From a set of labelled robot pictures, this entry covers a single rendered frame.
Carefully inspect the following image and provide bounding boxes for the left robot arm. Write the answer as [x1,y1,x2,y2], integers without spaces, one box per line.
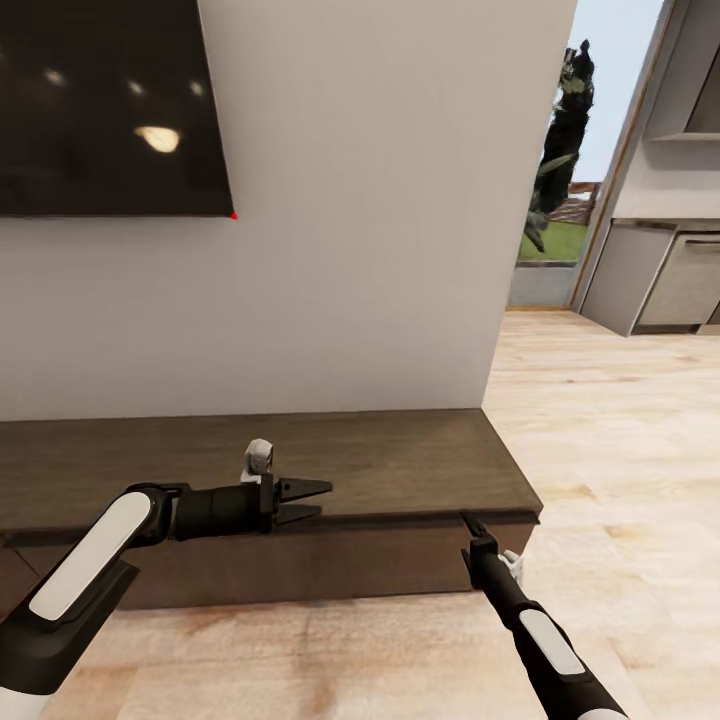
[0,439,333,720]

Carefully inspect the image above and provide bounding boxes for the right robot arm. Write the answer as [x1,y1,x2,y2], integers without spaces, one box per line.
[461,511,629,720]

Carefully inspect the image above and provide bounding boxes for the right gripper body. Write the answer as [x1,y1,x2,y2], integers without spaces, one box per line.
[469,535,514,600]

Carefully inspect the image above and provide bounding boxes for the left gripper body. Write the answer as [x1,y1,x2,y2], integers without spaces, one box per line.
[209,473,274,537]

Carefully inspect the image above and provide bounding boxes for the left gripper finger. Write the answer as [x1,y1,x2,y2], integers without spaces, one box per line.
[273,477,333,513]
[272,504,322,527]

